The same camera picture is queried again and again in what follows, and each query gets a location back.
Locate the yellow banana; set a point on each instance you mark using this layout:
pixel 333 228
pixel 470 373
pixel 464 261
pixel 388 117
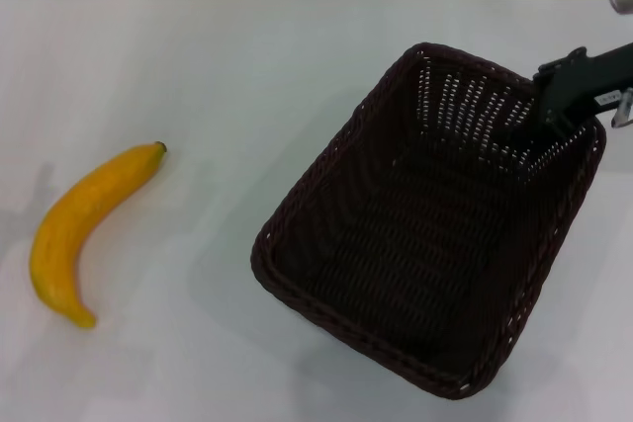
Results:
pixel 74 214

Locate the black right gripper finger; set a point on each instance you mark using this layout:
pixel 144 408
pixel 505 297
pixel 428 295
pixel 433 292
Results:
pixel 556 124
pixel 559 66

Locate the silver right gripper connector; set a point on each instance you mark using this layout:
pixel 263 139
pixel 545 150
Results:
pixel 623 108

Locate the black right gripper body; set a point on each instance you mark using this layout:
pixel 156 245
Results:
pixel 598 78

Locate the black woven plastic basket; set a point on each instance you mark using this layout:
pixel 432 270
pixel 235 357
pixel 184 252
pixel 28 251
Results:
pixel 415 234

